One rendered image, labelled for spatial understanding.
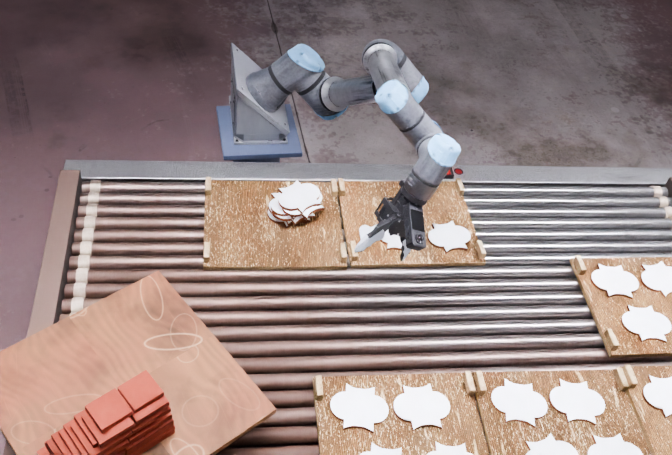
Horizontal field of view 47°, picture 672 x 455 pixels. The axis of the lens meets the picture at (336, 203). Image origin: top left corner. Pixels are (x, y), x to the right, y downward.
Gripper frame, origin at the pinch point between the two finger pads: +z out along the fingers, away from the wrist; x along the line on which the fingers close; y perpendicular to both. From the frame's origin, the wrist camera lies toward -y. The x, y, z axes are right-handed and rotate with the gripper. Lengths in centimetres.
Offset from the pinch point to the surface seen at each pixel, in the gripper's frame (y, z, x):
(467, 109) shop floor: 196, 25, -171
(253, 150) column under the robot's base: 81, 23, 2
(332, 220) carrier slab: 38.3, 16.3, -10.1
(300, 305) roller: 12.1, 29.1, 3.9
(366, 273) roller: 18.1, 18.8, -15.5
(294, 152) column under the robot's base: 78, 18, -11
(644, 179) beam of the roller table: 36, -29, -116
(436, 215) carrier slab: 33, 3, -40
